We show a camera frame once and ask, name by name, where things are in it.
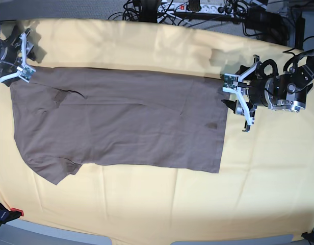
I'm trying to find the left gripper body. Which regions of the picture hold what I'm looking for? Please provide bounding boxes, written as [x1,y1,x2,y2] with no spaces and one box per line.
[234,65,268,117]

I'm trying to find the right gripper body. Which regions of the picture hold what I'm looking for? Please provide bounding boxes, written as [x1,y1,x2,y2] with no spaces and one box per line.
[16,36,36,63]

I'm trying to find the brown T-shirt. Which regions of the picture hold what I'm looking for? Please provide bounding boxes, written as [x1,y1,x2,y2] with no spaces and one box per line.
[10,67,227,184]

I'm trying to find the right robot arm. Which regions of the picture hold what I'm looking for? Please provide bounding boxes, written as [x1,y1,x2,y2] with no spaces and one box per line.
[0,23,36,83]

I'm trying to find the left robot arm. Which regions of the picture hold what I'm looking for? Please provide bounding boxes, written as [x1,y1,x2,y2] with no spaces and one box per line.
[222,49,314,119]

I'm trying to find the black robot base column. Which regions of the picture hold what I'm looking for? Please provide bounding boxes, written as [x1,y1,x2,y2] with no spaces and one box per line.
[139,0,161,23]

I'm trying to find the black power adapter box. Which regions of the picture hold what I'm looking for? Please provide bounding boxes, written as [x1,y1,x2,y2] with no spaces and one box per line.
[244,9,282,31]

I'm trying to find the yellow table cloth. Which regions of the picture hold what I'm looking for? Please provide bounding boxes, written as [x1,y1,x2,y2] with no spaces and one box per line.
[0,19,314,244]

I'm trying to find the white power strip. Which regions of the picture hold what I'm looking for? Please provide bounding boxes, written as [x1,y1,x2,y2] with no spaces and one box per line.
[158,3,235,17]

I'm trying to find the black clamp right corner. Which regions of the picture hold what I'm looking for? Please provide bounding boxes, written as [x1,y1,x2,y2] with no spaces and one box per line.
[301,231,314,245]

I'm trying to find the blue red clamp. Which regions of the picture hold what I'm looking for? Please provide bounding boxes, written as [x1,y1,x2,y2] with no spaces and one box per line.
[0,203,24,227]

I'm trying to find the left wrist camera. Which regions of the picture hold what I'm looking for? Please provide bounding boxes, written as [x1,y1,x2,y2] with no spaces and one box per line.
[222,73,239,93]

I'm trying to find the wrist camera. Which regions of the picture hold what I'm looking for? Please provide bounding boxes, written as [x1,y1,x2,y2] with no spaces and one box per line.
[222,73,239,93]
[18,65,36,83]

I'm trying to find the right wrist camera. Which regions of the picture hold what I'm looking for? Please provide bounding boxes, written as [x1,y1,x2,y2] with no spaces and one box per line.
[18,65,36,83]

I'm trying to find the black post right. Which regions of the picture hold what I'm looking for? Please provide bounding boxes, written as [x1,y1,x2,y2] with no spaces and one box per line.
[295,11,305,50]

